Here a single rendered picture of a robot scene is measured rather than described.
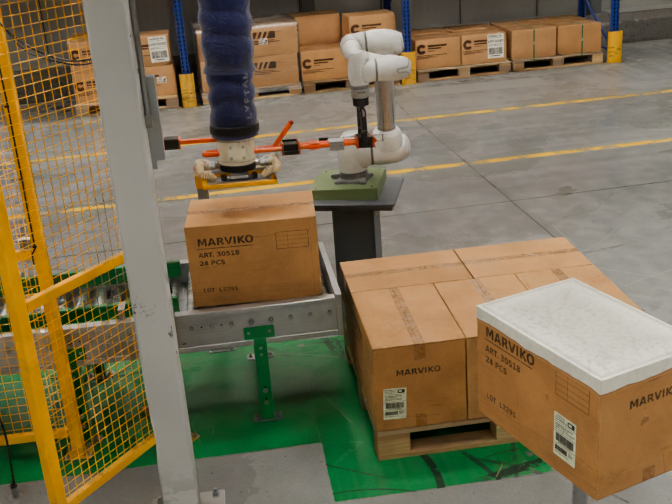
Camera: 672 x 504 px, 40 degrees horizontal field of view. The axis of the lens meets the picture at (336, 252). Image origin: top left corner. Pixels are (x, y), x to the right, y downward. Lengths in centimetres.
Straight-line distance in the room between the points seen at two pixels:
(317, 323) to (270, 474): 71
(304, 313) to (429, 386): 68
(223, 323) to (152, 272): 97
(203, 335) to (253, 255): 43
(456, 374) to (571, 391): 127
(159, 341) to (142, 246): 37
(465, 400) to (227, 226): 131
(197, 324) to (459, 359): 118
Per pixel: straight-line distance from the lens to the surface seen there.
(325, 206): 502
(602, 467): 286
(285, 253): 431
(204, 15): 418
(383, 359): 392
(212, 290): 439
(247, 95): 423
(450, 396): 408
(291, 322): 429
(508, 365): 306
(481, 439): 426
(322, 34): 1205
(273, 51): 1145
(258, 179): 428
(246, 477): 415
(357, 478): 407
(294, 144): 433
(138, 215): 330
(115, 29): 316
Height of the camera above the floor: 233
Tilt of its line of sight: 21 degrees down
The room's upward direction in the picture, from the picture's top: 4 degrees counter-clockwise
